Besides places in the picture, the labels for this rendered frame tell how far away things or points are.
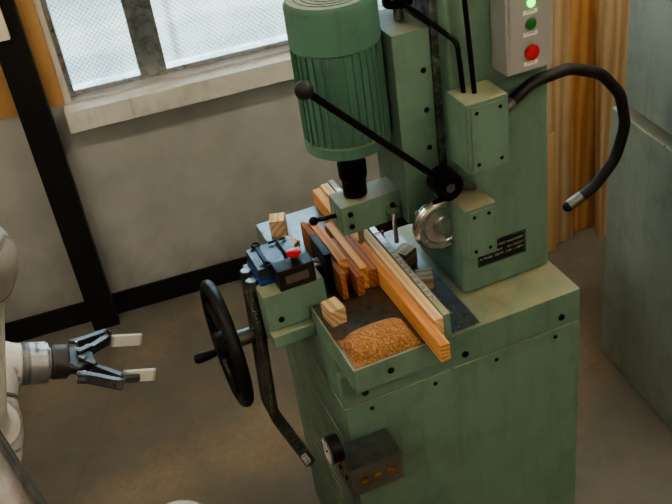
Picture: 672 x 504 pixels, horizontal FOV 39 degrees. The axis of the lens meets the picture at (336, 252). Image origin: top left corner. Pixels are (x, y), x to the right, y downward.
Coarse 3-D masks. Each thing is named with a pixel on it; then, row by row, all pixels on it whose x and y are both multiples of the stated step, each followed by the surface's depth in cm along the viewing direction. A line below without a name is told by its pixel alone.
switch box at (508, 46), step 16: (496, 0) 172; (512, 0) 169; (544, 0) 172; (496, 16) 173; (512, 16) 171; (528, 16) 172; (544, 16) 173; (496, 32) 175; (512, 32) 172; (544, 32) 175; (496, 48) 177; (512, 48) 174; (544, 48) 177; (496, 64) 179; (512, 64) 176; (544, 64) 179
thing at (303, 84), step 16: (304, 80) 165; (304, 96) 164; (320, 96) 167; (336, 112) 169; (368, 128) 174; (384, 144) 177; (416, 160) 182; (432, 176) 185; (448, 176) 184; (448, 192) 186
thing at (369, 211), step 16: (336, 192) 200; (368, 192) 198; (384, 192) 197; (336, 208) 196; (352, 208) 195; (368, 208) 197; (384, 208) 198; (400, 208) 200; (336, 224) 201; (352, 224) 197; (368, 224) 199
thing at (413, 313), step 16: (320, 192) 226; (320, 208) 225; (368, 256) 202; (384, 272) 196; (384, 288) 197; (400, 288) 191; (400, 304) 190; (416, 304) 186; (416, 320) 183; (432, 336) 177; (448, 352) 176
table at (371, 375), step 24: (288, 216) 226; (264, 240) 221; (312, 312) 196; (360, 312) 193; (384, 312) 192; (288, 336) 195; (336, 336) 187; (336, 360) 189; (384, 360) 180; (408, 360) 182; (432, 360) 185; (360, 384) 180
